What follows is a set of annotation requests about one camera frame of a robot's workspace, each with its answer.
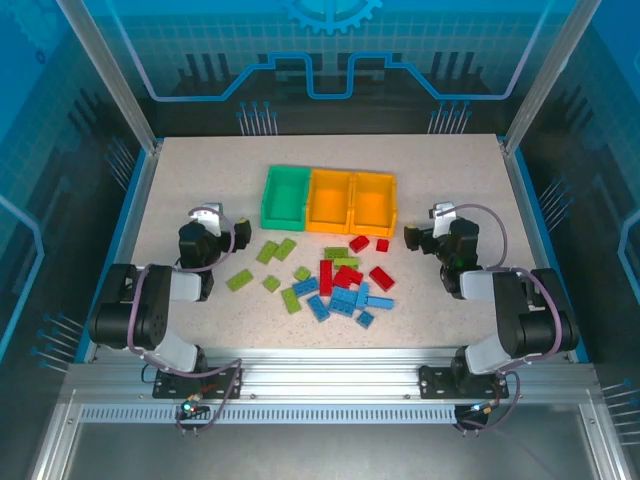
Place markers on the small red lego brick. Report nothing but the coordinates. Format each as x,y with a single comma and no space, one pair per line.
382,245

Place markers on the green plastic bin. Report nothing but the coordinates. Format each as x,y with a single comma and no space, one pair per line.
282,222

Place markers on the yellow-orange plastic bin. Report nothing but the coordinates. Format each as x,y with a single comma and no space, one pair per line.
327,226
372,229

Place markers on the small green lego brick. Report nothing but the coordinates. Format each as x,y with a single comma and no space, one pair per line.
302,273
271,283

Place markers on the small blue lego brick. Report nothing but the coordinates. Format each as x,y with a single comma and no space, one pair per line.
366,318

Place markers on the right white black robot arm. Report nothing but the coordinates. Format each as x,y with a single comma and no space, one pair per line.
510,310

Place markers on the black connector with LED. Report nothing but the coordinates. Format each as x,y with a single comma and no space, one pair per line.
189,409
477,410

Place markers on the metal tray panel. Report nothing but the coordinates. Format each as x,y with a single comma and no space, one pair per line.
325,450

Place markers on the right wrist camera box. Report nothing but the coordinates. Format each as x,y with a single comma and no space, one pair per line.
442,220

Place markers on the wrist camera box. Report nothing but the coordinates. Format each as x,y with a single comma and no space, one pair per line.
210,215
442,220

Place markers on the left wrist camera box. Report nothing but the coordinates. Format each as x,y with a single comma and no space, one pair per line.
210,215

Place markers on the blue aluminium side rail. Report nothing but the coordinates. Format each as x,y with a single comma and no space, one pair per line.
525,210
136,210

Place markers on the aluminium profile rail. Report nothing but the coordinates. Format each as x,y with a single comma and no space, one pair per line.
325,375

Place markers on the aluminium frame post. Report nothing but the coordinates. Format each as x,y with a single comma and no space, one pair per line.
555,75
110,75

